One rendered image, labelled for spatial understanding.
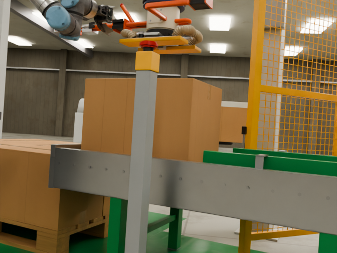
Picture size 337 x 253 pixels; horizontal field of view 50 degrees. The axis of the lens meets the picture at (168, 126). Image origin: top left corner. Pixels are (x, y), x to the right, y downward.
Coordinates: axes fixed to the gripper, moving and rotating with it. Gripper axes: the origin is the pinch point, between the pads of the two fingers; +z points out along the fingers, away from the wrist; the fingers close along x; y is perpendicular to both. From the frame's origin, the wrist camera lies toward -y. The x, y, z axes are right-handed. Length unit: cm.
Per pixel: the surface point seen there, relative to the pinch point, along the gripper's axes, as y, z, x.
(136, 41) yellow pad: 20.4, -6.0, -13.0
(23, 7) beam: -718, 595, 262
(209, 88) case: 55, 6, -34
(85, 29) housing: -20.4, 5.0, -1.7
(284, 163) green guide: 95, -17, -65
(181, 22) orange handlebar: 38.4, 6.3, -1.0
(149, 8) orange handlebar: 33.0, -17.7, -1.1
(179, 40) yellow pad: 42.9, -4.2, -13.0
